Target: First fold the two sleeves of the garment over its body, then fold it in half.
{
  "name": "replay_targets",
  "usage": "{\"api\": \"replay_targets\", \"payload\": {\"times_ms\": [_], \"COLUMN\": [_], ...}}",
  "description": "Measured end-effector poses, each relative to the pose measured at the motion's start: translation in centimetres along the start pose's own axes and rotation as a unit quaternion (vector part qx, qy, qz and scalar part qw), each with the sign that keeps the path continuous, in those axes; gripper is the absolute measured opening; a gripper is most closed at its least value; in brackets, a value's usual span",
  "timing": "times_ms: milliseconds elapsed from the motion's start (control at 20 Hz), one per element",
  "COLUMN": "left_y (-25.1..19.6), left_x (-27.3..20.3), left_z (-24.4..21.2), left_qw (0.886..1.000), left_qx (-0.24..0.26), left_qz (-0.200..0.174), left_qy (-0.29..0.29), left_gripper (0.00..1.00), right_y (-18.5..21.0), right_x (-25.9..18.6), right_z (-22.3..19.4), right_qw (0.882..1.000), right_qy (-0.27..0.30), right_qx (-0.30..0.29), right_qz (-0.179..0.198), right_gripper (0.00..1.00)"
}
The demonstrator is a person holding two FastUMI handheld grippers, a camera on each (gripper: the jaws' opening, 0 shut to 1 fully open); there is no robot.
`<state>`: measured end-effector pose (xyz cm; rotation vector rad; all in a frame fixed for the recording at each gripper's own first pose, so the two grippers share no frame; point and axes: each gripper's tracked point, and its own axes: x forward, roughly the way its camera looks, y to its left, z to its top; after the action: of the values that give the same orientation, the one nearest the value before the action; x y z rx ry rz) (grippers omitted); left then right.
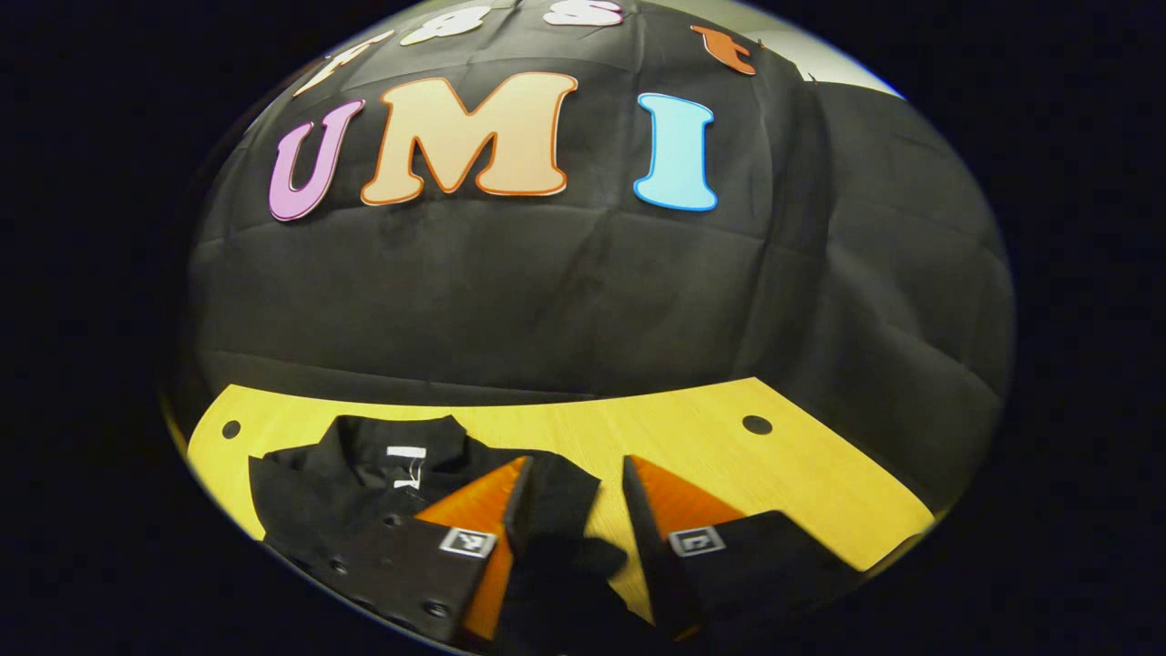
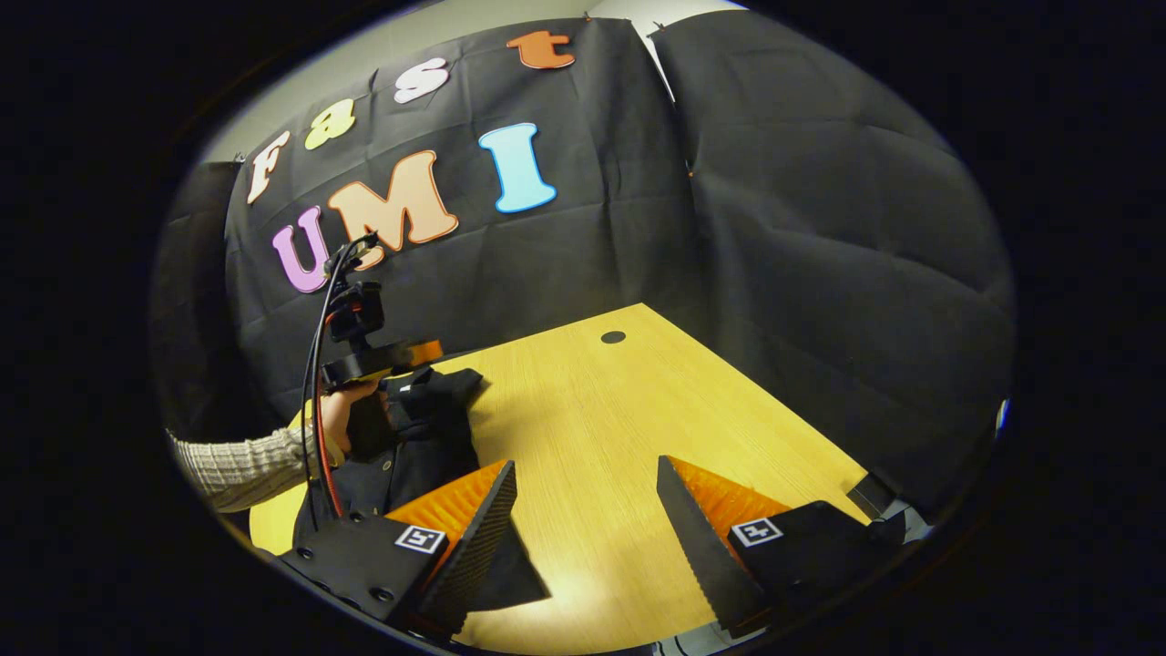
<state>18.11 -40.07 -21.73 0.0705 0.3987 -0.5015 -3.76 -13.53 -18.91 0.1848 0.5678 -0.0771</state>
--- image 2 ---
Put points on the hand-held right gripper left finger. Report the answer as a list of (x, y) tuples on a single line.
[(478, 547)]

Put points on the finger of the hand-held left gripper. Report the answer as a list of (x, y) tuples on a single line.
[(424, 353)]

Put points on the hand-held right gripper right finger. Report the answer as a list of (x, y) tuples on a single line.
[(701, 556)]

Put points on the black buttoned garment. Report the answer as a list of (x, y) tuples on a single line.
[(428, 446)]

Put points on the black backdrop cloth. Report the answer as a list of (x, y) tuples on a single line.
[(802, 255)]

